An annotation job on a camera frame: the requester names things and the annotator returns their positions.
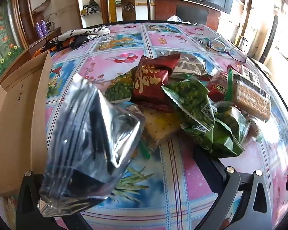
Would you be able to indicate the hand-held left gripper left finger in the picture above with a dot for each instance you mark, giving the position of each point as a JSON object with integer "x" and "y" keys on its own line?
{"x": 36, "y": 184}

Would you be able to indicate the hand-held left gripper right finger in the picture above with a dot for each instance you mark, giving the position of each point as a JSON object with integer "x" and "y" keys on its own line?
{"x": 211, "y": 170}

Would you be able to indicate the cardboard box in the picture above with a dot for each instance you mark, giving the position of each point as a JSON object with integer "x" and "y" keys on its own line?
{"x": 16, "y": 124}

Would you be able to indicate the yellow-label cracker packet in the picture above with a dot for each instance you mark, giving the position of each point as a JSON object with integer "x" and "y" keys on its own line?
{"x": 160, "y": 127}

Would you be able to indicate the silver snack packet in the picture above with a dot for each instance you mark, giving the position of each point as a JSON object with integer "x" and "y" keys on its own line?
{"x": 187, "y": 64}
{"x": 86, "y": 134}

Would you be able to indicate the green pea snack packet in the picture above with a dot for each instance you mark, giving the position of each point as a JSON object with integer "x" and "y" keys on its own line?
{"x": 192, "y": 100}
{"x": 213, "y": 141}
{"x": 120, "y": 88}

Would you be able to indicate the floral printed tablecloth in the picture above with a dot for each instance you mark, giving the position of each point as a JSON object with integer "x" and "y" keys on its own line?
{"x": 172, "y": 184}

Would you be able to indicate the green-edged dark-label cracker packet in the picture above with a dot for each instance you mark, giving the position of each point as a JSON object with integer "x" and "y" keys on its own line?
{"x": 250, "y": 98}

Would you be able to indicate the red green-label snack packet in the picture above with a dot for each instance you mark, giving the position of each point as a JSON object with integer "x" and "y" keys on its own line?
{"x": 217, "y": 86}

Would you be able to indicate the orange-edged cracker packet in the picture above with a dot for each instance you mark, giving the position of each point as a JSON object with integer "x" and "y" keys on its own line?
{"x": 250, "y": 73}

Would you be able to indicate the red gold-print snack packet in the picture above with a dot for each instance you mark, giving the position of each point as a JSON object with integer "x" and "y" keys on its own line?
{"x": 151, "y": 83}

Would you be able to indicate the eyeglasses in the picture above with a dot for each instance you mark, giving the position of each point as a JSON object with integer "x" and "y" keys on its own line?
{"x": 226, "y": 48}

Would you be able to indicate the wooden sideboard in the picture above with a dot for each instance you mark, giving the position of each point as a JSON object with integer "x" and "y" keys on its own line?
{"x": 52, "y": 33}

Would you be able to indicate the purple bottle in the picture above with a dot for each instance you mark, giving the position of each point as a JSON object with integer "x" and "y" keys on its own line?
{"x": 43, "y": 27}
{"x": 38, "y": 30}

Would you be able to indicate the white plastic bag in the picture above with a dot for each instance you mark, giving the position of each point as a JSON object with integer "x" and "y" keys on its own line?
{"x": 177, "y": 19}

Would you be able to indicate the black white orange scarf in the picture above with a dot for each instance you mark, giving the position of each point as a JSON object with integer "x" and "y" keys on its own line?
{"x": 84, "y": 34}

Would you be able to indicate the red-brown television cabinet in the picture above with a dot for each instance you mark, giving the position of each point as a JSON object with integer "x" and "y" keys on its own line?
{"x": 165, "y": 9}

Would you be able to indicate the white shelf unit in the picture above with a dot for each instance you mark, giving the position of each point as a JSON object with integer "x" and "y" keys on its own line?
{"x": 91, "y": 16}

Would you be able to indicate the wooden chair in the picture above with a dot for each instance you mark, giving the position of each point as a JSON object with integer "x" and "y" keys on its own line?
{"x": 128, "y": 4}

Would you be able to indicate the dark bundle on shelf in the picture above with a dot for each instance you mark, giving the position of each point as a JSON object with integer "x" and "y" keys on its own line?
{"x": 90, "y": 7}

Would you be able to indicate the flower wall poster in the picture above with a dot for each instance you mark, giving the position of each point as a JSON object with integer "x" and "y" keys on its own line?
{"x": 2, "y": 48}

